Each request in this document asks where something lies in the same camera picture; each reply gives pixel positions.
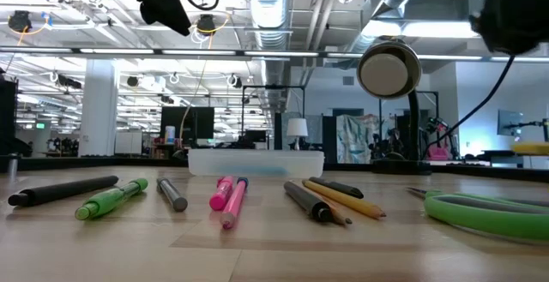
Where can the black metal rack frame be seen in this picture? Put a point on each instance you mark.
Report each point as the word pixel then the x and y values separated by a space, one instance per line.
pixel 274 87

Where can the yellow bin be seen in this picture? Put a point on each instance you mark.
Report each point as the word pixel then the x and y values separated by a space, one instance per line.
pixel 532 148

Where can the clear plastic supply box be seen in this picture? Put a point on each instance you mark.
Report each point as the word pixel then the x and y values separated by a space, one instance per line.
pixel 257 162

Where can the white cylinder container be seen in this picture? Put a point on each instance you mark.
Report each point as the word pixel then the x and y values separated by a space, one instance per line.
pixel 170 135

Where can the colourful hanging cloth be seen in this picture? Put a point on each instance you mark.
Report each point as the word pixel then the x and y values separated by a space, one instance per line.
pixel 356 138

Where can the grey silver marker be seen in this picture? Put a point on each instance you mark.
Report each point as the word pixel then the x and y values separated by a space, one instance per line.
pixel 173 196

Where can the white-shade table lamp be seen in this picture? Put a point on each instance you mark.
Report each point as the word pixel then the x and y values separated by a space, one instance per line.
pixel 297 127

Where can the black monitor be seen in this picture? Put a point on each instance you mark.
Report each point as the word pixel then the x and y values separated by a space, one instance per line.
pixel 188 123

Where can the white building column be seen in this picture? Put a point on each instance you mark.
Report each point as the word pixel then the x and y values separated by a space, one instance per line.
pixel 98 110

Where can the black desk lamp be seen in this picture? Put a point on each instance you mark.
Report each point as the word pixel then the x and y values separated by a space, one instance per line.
pixel 388 74

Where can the pink pencil with blue cap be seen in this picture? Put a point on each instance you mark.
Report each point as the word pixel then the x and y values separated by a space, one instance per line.
pixel 233 205

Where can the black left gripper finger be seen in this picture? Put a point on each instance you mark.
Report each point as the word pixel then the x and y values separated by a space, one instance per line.
pixel 165 12

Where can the pink highlighter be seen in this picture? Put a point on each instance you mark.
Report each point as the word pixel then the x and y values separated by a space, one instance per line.
pixel 221 194

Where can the monitor on arm mount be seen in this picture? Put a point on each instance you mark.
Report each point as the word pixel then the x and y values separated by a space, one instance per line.
pixel 509 122

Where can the black cabinet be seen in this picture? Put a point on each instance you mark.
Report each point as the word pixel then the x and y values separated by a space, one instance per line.
pixel 7 115

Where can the black marker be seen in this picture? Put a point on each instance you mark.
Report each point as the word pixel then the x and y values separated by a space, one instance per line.
pixel 64 190

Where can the small grey metal post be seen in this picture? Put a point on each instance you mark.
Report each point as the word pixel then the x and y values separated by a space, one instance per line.
pixel 13 166

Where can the overhead rig bar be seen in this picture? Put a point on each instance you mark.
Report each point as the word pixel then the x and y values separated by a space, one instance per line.
pixel 193 52

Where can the blue pen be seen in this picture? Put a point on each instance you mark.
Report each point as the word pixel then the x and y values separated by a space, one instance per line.
pixel 261 172

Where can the thick dark grey pen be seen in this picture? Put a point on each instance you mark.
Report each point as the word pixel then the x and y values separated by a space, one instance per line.
pixel 306 200

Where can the thin black pen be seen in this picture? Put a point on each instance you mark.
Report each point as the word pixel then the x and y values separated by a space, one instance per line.
pixel 339 186

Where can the green plastic pen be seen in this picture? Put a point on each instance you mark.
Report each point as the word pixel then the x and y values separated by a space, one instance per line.
pixel 109 199

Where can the yellow pencil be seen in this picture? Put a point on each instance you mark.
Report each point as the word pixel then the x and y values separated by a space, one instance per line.
pixel 343 198

